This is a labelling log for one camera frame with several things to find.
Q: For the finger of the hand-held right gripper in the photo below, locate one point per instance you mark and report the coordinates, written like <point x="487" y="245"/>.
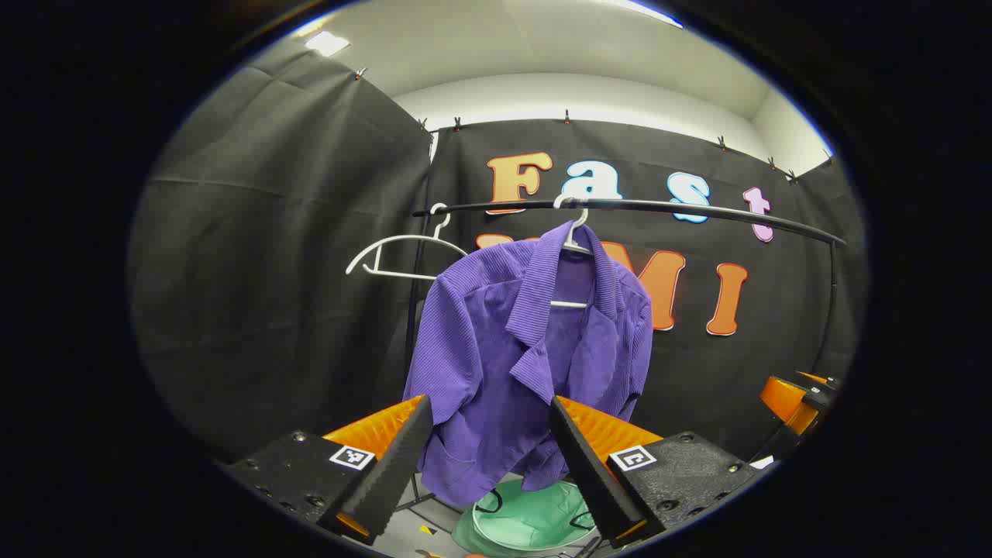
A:
<point x="820" y="380"/>
<point x="787" y="399"/>

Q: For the purple ribbed shirt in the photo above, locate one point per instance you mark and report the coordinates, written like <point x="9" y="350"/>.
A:
<point x="480" y="372"/>

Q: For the black clothes rail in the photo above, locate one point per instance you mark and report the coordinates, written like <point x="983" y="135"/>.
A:
<point x="697" y="208"/>

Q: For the white clothes hanger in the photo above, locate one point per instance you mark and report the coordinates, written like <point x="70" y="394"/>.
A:
<point x="403" y="239"/>
<point x="579" y="225"/>

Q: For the green laundry hamper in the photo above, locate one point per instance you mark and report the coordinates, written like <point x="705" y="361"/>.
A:
<point x="535" y="519"/>

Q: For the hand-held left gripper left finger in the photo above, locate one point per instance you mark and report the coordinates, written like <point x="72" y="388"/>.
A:
<point x="391" y="465"/>

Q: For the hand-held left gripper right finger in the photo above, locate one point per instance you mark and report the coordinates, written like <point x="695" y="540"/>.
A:
<point x="589" y="473"/>

